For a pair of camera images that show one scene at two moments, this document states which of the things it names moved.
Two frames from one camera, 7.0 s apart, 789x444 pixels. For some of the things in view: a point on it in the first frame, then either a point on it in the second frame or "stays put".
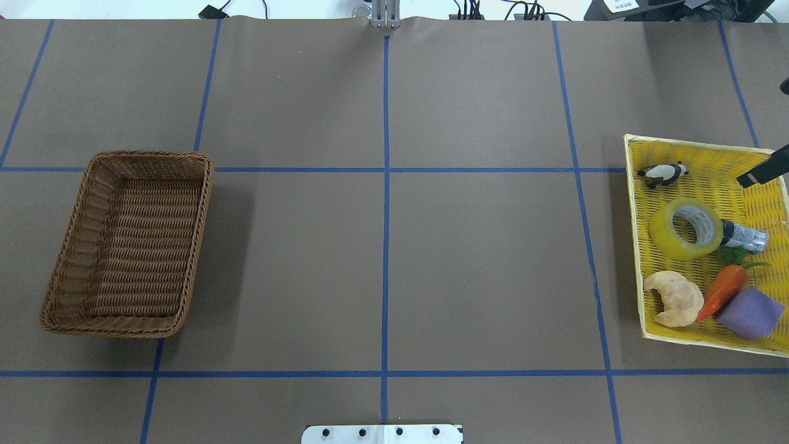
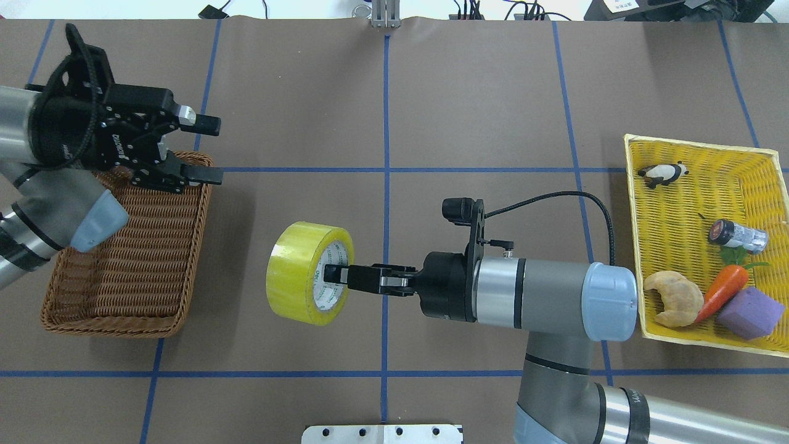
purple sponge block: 753,314 stays put
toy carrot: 728,279 stays put
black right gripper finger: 776,165 -> 444,283
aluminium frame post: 386,13 stays put
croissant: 682,298 stays put
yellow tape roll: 707,222 -> 296,290
